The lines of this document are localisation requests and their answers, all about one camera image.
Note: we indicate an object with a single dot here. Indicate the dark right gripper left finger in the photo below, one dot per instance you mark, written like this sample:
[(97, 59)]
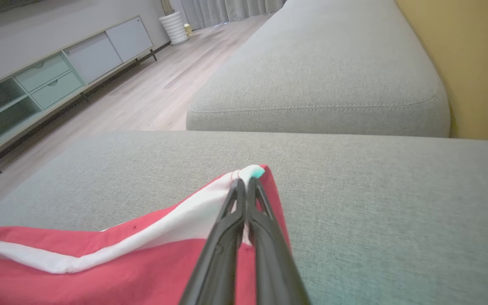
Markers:
[(218, 262)]

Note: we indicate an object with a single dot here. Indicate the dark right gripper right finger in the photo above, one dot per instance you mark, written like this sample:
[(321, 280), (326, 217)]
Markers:
[(273, 262)]

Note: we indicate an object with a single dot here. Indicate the red shorts with white stripe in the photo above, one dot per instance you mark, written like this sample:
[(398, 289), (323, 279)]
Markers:
[(121, 279)]

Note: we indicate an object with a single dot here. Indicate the large grey sofa seat cushion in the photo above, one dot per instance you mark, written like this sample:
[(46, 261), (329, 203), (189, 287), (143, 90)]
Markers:
[(375, 212)]

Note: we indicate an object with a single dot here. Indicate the small grey sofa seat cushion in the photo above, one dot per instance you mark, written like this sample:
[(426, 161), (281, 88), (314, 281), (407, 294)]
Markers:
[(320, 72)]

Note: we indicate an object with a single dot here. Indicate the small yellowish floor object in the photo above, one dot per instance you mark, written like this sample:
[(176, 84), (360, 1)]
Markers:
[(188, 29)]

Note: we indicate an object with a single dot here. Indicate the green plant in white pot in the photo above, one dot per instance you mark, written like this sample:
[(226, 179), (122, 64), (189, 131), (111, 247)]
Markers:
[(174, 29)]

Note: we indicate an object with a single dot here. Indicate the pale green TV cabinet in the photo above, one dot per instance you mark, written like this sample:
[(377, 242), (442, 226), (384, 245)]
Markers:
[(91, 55)]

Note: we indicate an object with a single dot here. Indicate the grey pleated curtain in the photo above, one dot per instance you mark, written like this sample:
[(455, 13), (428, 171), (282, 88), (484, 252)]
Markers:
[(231, 8)]

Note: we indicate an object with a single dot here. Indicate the big yellow sofa back cushion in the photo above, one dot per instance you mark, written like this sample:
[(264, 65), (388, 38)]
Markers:
[(472, 63)]

